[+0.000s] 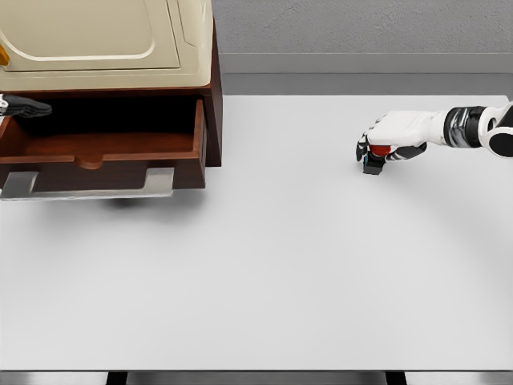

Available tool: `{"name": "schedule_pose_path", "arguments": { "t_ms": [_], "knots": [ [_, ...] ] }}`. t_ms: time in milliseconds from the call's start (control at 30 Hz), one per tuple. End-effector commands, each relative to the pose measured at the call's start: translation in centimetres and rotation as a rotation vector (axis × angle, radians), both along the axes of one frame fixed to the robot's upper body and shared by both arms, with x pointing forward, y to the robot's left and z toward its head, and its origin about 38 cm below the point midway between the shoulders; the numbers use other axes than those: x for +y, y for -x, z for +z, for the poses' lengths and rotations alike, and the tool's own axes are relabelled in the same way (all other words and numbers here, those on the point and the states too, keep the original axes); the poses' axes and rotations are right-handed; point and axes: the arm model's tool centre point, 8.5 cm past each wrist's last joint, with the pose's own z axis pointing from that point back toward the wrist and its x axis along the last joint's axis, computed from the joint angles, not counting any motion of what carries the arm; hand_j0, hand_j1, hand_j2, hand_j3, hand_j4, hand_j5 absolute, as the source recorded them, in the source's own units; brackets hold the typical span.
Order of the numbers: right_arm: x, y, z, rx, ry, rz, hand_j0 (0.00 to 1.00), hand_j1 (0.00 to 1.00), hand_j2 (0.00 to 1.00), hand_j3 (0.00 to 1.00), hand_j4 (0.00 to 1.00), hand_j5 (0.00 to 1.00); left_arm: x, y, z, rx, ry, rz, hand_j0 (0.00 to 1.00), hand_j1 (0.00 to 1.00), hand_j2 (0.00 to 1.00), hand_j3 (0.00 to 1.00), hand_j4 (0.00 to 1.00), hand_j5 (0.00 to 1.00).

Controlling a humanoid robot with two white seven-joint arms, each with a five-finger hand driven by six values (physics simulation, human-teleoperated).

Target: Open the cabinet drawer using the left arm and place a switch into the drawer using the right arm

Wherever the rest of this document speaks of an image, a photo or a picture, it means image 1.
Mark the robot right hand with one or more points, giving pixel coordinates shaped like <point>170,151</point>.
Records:
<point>397,128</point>

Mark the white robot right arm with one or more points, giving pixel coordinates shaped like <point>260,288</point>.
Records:
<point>477,126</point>

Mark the brown cabinet with cream top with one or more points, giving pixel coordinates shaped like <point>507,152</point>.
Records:
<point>120,40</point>

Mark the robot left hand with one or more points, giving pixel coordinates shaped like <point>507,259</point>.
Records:
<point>28,107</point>

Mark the red button switch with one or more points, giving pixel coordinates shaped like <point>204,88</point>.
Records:
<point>376,157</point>

